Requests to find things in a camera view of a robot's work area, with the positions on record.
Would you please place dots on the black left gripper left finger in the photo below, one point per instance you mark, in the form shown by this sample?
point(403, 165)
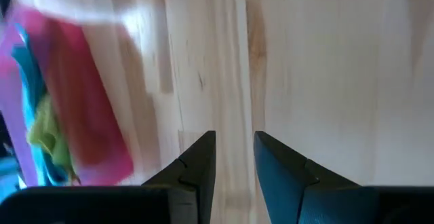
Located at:
point(190, 190)

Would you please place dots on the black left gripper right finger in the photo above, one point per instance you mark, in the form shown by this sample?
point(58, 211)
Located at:
point(288, 190)

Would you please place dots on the large teal microfiber towel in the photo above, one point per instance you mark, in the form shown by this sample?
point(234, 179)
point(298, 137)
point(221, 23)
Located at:
point(32, 78)

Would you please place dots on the lime green microfiber towel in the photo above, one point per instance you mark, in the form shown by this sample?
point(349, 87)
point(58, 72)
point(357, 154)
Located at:
point(51, 135)

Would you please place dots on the pink plastic bin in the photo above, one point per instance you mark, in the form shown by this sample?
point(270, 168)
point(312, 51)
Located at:
point(88, 115)

